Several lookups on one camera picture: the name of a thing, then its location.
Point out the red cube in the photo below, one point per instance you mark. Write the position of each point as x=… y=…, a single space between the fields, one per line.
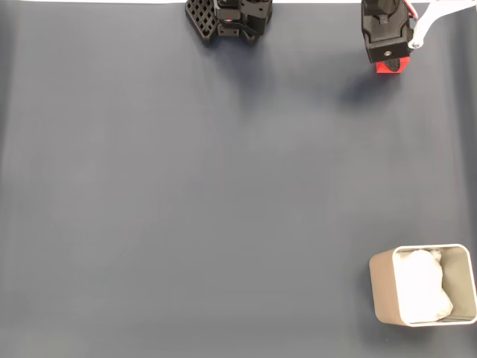
x=381 y=69

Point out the beige rounded box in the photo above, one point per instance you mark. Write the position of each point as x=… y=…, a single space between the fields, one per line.
x=382 y=287

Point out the white crumpled paper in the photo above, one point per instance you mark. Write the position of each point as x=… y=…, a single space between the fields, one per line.
x=421 y=287

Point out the dark blue table mat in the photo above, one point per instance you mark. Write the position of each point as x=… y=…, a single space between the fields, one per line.
x=186 y=186

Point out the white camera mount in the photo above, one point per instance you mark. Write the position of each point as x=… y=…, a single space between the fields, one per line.
x=428 y=18

